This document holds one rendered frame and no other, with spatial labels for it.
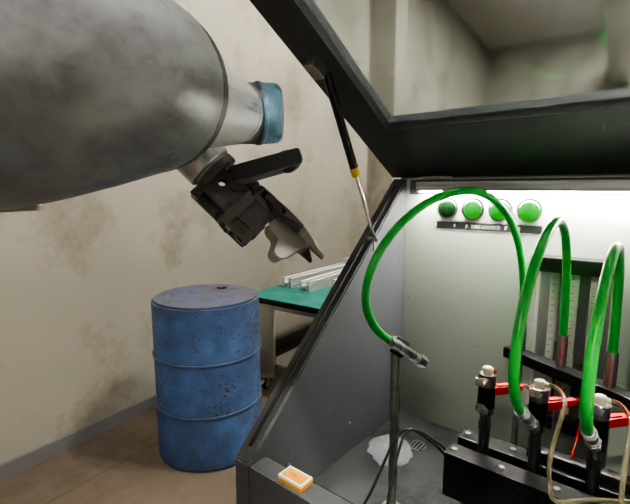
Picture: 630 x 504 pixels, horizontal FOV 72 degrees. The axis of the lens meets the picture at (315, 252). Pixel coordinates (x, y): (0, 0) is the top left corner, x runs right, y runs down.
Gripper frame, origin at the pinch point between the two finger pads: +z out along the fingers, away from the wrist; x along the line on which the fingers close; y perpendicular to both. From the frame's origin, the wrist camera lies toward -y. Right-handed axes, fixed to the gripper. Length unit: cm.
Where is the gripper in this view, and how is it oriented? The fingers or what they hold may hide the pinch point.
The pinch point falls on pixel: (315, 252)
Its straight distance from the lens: 69.4
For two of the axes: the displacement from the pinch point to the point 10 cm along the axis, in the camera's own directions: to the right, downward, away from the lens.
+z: 7.1, 7.0, 1.1
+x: 2.4, -0.8, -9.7
